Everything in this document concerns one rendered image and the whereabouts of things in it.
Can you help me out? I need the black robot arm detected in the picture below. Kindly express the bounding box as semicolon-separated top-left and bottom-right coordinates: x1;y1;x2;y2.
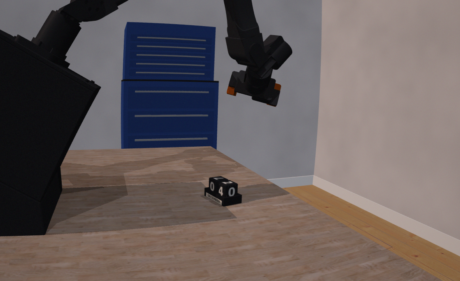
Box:
15;0;292;88

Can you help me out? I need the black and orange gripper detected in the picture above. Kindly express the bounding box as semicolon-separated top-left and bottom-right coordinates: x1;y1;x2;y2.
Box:
227;70;281;107

